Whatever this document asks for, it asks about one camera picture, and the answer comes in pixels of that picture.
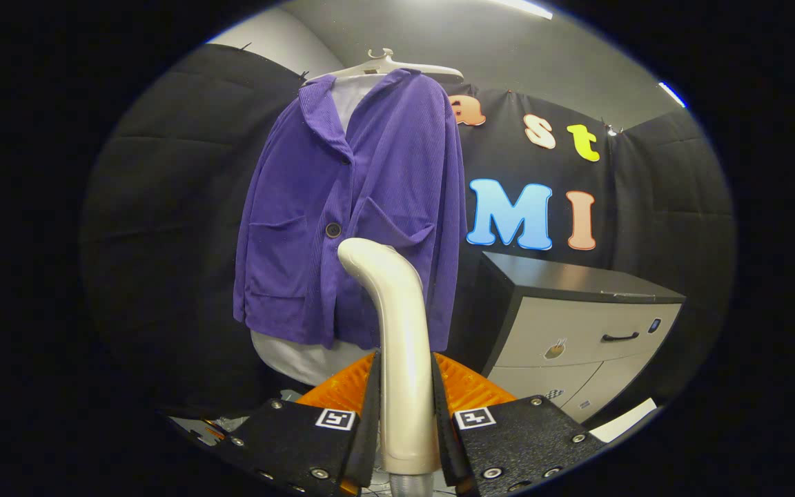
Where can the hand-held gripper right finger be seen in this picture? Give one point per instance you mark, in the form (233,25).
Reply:
(515,442)

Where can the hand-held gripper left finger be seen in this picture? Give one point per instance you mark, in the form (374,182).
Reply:
(301,442)

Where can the white garment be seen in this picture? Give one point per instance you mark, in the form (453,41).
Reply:
(301,359)

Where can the white garment steamer head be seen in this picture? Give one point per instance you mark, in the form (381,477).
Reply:
(404,359)

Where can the purple jacket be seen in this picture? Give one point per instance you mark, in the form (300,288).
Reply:
(384,172)

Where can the white clothes hanger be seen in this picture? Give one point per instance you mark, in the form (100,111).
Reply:
(397,67)

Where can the white flat board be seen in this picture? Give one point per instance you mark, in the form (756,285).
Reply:
(625,420)

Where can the grey cabinet with dark top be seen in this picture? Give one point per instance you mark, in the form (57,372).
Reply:
(577,331)

